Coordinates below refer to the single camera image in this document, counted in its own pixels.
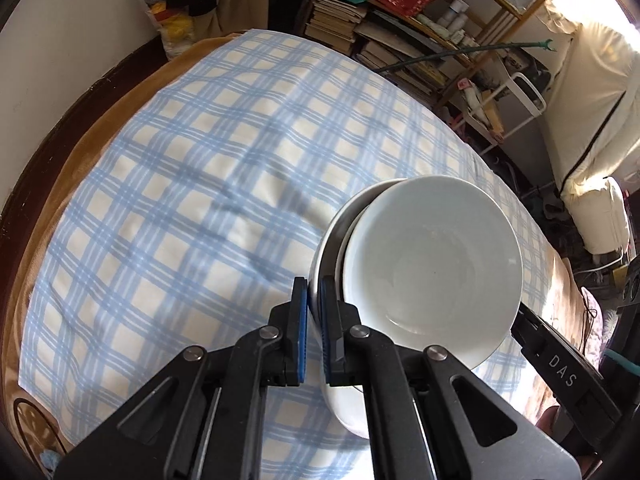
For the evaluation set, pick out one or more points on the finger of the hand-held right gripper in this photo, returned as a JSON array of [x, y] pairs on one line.
[[529, 329]]

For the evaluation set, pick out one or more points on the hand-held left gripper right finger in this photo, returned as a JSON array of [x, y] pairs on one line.
[[327, 330]]

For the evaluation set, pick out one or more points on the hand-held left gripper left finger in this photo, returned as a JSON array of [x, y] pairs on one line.
[[300, 330]]

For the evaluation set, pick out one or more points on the white cherry-print plate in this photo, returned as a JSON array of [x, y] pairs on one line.
[[345, 410]]

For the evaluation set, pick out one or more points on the plain white bowl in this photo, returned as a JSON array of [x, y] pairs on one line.
[[440, 270]]

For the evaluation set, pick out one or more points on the person's right hand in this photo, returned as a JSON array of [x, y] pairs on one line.
[[547, 419]]

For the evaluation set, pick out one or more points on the white pillow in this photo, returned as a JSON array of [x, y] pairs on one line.
[[600, 220]]

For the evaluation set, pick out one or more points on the blue plaid tablecloth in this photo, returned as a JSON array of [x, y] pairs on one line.
[[175, 210]]

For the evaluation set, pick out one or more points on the white cart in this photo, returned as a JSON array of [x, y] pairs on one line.
[[520, 127]]

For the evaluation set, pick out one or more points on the white quilt with black piping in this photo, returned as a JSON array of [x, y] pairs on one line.
[[590, 85]]

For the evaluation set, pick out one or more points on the brown blanket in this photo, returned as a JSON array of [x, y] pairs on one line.
[[75, 160]]

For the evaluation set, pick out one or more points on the green pole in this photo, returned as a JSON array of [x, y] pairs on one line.
[[475, 49]]

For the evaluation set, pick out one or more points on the cluster of toiletry bottles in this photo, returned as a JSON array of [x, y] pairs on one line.
[[455, 15]]

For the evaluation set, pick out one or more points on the plastic bag with toys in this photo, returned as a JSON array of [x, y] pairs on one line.
[[170, 25]]

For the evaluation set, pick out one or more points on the dark wooden bed frame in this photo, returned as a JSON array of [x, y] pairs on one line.
[[50, 130]]

